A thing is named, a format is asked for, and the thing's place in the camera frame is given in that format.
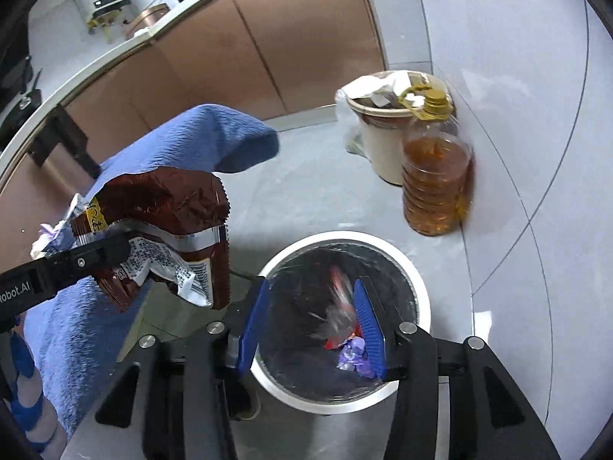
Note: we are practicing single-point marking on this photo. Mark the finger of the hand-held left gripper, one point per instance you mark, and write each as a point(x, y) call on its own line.
point(91, 258)

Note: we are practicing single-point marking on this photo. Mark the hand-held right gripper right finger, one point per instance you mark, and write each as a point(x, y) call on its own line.
point(371, 335)

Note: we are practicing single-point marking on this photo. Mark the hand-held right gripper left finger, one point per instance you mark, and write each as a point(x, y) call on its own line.
point(254, 326)

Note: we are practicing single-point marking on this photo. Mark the white rim waste bin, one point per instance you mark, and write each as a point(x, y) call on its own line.
point(306, 306)

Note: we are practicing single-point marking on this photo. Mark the brown snack packet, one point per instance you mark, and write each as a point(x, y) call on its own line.
point(167, 201)

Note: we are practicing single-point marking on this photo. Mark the purple candy wrapper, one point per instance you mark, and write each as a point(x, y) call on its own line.
point(352, 358)

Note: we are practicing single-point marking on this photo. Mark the crumpled white tissue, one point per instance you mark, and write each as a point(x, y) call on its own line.
point(50, 235)

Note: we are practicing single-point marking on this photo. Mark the red snack wrapper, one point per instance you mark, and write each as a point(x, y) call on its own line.
point(341, 290)

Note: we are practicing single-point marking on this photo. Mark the blue white patterned cloth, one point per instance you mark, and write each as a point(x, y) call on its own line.
point(24, 393)

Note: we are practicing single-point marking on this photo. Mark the blue fleece blanket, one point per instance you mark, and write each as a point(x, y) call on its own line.
point(206, 139)

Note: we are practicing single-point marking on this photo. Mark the cooking oil bottle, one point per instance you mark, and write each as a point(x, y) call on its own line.
point(433, 177)

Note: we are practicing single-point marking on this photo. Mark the kitchen countertop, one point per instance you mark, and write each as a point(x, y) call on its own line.
point(96, 64)

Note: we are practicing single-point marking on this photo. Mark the beige bucket with plastic bag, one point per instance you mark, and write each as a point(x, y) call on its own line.
point(378, 139)

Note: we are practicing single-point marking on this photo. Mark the copper pot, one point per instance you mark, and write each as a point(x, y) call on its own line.
point(148, 19)

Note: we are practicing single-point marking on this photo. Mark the brown kitchen cabinets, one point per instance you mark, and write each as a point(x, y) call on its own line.
point(287, 43)

